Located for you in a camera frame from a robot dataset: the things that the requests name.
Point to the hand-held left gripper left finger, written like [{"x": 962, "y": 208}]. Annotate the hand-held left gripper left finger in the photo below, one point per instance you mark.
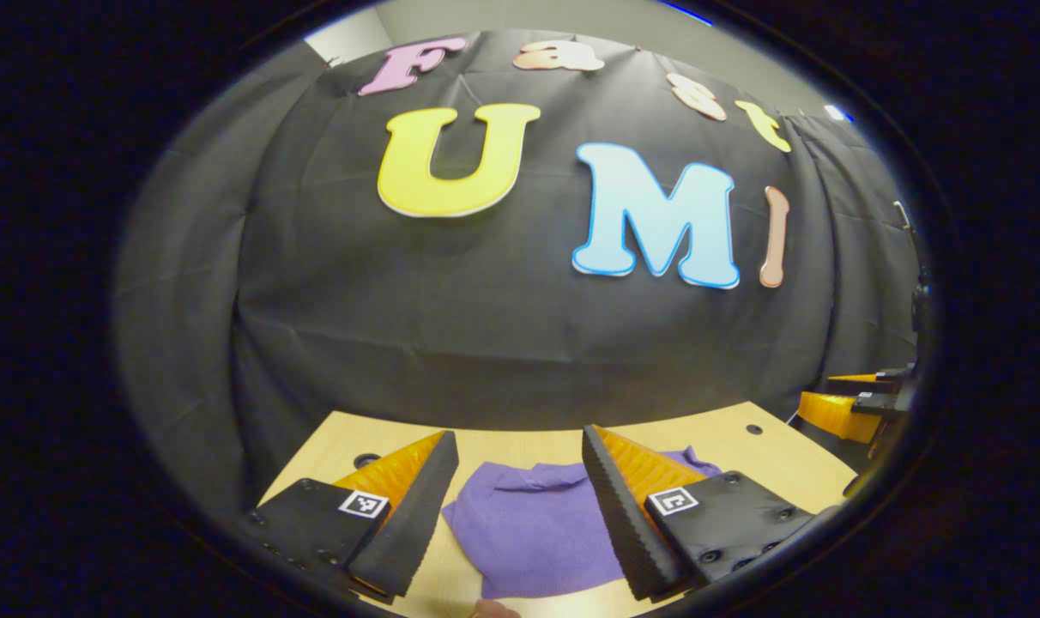
[{"x": 408, "y": 524}]

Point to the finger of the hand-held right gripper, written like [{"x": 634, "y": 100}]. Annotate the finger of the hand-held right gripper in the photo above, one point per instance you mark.
[
  {"x": 863, "y": 378},
  {"x": 833, "y": 416}
]

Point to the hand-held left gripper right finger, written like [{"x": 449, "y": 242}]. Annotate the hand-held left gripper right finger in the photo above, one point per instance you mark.
[{"x": 627, "y": 524}]

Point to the purple button shirt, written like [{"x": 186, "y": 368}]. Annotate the purple button shirt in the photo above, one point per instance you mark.
[{"x": 537, "y": 532}]

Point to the black backdrop cloth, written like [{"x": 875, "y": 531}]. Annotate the black backdrop cloth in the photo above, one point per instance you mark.
[{"x": 451, "y": 318}]

